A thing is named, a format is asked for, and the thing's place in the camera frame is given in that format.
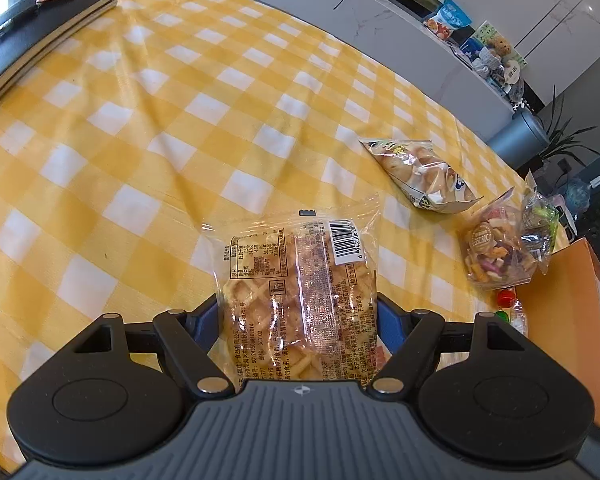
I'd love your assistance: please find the waffle snack clear package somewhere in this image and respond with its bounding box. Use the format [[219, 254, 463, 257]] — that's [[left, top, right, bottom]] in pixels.
[[204, 202, 379, 387]]

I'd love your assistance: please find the red cap candy pack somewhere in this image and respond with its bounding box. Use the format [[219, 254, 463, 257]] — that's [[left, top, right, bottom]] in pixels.
[[496, 288, 528, 336]]

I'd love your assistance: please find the orange storage box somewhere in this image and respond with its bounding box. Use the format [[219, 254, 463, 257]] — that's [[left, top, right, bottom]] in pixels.
[[517, 238, 600, 426]]

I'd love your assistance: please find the colourful dried fruit bag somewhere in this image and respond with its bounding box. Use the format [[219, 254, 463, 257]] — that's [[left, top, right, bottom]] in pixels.
[[460, 188, 536, 290]]

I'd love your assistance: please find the green nut mix bag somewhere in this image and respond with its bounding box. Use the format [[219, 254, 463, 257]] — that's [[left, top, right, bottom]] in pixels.
[[520, 171, 559, 275]]

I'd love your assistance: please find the bread rolls snack bag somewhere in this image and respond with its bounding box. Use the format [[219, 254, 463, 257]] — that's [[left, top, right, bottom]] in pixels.
[[358, 138, 481, 214]]

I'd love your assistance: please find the grey round trash bin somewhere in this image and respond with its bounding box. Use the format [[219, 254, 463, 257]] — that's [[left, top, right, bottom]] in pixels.
[[488, 108, 550, 169]]

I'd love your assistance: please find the potted green plant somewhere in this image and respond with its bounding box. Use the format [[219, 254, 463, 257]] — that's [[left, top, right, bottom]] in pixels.
[[535, 88, 600, 171]]

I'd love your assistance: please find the yellow checkered tablecloth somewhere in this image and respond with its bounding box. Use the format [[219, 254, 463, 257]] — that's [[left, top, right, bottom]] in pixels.
[[0, 0, 524, 470]]

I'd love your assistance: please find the black notebook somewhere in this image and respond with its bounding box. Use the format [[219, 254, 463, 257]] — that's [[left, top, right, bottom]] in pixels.
[[0, 0, 117, 93]]

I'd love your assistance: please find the blue chips bag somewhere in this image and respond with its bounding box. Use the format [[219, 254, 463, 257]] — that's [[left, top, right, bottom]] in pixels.
[[422, 0, 472, 41]]

